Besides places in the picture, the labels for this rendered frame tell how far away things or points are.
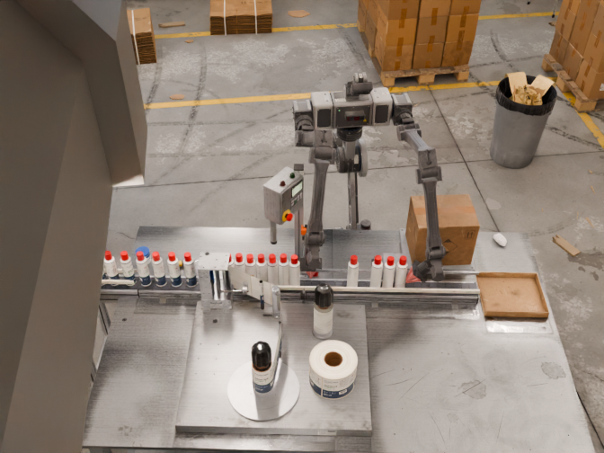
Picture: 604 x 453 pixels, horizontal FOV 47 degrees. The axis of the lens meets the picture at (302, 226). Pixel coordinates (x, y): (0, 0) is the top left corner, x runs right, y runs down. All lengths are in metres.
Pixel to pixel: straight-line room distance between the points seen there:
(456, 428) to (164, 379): 1.26
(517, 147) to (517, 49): 1.99
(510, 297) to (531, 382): 0.49
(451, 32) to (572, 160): 1.56
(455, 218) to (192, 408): 1.53
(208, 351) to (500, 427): 1.28
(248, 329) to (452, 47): 4.03
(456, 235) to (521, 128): 2.17
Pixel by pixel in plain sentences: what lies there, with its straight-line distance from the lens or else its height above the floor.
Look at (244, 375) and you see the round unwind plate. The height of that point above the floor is 0.89.
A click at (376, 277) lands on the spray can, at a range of 3.33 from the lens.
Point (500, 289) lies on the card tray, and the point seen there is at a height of 0.83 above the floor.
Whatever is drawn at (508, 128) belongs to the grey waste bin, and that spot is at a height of 0.36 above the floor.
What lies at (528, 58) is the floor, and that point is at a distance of 7.31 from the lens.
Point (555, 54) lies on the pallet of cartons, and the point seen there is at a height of 0.20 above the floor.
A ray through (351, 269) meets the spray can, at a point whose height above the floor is 1.03.
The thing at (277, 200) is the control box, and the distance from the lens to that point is 3.03.
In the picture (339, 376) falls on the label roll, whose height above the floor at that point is 1.02.
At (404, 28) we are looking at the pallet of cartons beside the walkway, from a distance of 6.35.
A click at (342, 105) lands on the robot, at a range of 3.47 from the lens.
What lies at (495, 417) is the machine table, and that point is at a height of 0.83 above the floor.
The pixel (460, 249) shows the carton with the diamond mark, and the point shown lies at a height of 0.96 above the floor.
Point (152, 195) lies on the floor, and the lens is 5.39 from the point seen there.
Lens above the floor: 3.39
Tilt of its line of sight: 43 degrees down
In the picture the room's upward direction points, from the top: straight up
